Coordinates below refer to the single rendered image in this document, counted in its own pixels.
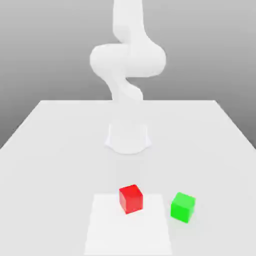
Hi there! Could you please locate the small red cube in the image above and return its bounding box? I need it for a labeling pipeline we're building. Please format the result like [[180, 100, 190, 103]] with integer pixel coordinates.
[[118, 184, 144, 215]]

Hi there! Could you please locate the small green cube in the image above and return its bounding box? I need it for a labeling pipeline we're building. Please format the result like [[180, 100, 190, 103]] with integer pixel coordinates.
[[170, 191, 196, 224]]

